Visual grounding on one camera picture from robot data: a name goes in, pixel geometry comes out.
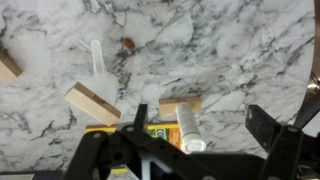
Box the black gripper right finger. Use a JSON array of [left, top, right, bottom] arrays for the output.
[[245, 103, 320, 180]]

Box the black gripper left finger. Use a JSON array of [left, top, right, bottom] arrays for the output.
[[63, 102, 161, 180]]

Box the clear plastic scoop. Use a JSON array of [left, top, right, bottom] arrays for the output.
[[89, 39, 118, 98]]

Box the white bottle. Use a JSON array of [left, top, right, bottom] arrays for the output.
[[174, 101, 208, 155]]

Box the black metal bar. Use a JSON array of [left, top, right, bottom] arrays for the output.
[[292, 71, 320, 130]]

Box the yellow dog book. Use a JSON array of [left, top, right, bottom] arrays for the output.
[[84, 121, 183, 175]]

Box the small brown nut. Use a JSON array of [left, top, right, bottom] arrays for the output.
[[122, 37, 137, 51]]

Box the light wooden block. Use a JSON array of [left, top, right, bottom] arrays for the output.
[[158, 96, 203, 117], [63, 81, 122, 127], [0, 49, 24, 83]]

